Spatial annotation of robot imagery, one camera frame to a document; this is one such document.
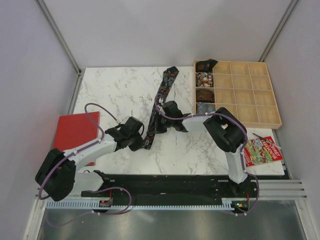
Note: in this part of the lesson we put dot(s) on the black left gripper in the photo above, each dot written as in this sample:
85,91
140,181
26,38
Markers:
140,143

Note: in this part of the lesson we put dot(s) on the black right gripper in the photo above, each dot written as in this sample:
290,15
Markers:
159,129

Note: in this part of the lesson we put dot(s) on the dark blue floral tie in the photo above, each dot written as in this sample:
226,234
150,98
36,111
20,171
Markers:
154,126

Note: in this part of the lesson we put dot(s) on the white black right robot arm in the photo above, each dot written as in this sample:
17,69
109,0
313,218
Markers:
226,131

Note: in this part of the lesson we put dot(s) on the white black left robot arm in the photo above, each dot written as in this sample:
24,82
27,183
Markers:
59,173

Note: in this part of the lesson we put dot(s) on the grey blue rolled tie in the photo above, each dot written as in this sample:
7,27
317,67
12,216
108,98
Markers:
205,110

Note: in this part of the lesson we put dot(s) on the dark brown rolled tie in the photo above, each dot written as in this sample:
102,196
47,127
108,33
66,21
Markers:
205,96

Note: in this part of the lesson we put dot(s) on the multicolour patterned rolled tie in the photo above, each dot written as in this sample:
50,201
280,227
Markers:
204,79

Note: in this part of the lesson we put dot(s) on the black orange rolled tie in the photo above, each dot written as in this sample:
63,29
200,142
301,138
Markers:
205,66

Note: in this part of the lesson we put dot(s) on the red flat box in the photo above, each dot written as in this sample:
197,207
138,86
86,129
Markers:
74,130

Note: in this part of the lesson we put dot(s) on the wooden compartment tray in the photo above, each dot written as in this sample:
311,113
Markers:
245,89

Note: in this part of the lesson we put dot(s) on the thin pencil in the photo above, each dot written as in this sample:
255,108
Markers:
268,141

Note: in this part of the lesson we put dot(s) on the red treehouse children's book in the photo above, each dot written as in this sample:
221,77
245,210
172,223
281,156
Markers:
258,152

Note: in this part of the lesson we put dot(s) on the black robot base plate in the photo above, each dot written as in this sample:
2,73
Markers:
169,189

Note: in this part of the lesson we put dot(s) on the white slotted cable duct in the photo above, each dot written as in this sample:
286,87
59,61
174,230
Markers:
96,204

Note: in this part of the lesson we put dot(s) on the grey right frame post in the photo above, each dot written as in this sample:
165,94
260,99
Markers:
279,28

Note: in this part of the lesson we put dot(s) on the grey aluminium frame post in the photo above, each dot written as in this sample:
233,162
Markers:
57,33

